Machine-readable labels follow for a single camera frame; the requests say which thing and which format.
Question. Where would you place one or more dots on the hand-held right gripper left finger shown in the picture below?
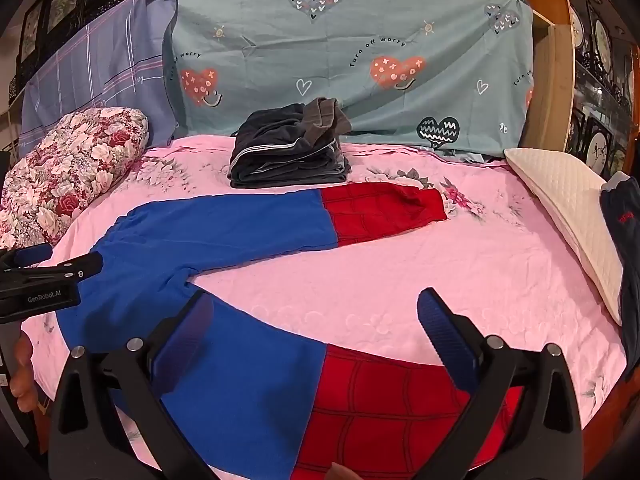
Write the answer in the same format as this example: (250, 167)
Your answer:
(185, 340)

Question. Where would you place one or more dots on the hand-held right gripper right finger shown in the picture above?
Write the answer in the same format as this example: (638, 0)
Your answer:
(442, 330)

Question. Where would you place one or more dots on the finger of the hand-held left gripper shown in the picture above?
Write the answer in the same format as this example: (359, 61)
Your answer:
(75, 270)
(32, 255)

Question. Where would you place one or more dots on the blue and red pants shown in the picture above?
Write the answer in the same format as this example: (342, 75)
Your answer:
(225, 230)

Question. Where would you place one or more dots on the person's left hand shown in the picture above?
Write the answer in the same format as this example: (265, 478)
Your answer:
(24, 375)

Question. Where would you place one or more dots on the pink floral bed sheet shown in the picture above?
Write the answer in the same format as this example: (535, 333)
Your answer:
(375, 280)

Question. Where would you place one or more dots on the red floral quilted pillow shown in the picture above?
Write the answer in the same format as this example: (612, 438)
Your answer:
(65, 170)

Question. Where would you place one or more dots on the white quilted pillow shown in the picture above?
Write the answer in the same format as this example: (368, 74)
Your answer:
(570, 200)

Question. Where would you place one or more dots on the blue plaid pillow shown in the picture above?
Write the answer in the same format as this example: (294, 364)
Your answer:
(110, 65)

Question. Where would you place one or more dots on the dark navy garment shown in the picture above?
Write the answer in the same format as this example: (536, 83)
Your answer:
(625, 230)

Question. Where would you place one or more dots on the stack of dark folded clothes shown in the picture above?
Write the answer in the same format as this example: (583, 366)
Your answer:
(285, 155)

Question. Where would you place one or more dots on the teal heart-print pillow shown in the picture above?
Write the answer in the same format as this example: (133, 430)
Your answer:
(350, 50)

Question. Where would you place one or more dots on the display of decorative plates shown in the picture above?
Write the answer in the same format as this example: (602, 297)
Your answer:
(602, 42)

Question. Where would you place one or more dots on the wooden shelf frame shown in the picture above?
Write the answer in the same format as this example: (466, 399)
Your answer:
(552, 75)

